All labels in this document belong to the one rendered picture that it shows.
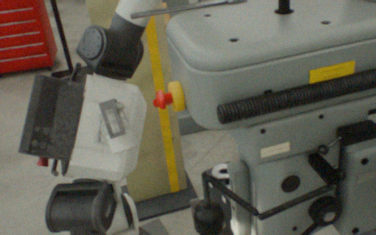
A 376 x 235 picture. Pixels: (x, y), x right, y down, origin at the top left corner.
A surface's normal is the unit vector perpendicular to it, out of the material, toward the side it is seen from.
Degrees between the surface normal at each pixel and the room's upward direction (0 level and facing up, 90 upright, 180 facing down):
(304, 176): 90
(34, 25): 90
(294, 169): 90
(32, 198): 0
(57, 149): 58
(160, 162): 90
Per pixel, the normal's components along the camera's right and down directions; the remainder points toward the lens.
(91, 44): -0.59, -0.01
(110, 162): 0.33, -0.09
